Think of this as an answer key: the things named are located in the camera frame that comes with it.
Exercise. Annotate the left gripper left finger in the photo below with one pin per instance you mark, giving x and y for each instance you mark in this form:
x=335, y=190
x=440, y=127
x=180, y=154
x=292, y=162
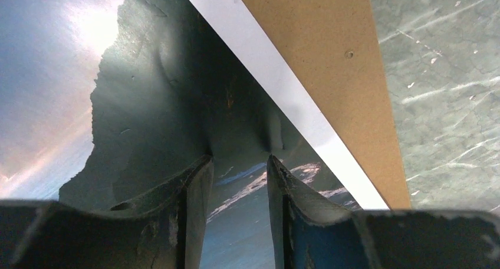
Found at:
x=163, y=227

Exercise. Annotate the brown backing board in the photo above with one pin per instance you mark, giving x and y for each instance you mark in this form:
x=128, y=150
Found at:
x=332, y=47

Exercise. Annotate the mountain landscape photo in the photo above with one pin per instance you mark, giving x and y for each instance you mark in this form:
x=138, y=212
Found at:
x=102, y=100

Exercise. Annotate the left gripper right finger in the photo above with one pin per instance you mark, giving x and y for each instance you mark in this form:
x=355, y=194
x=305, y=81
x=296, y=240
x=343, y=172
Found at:
x=310, y=231

